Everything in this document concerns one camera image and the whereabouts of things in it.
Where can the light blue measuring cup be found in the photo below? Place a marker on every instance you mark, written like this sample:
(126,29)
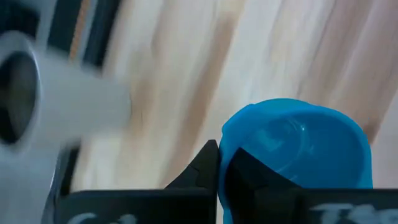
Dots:
(311,140)

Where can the white plant pot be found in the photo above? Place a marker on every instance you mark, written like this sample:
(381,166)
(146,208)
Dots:
(77,102)

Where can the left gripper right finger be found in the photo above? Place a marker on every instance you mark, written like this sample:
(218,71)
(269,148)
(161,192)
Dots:
(255,186)

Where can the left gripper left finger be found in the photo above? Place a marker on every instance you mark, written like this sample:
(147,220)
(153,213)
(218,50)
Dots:
(186,202)

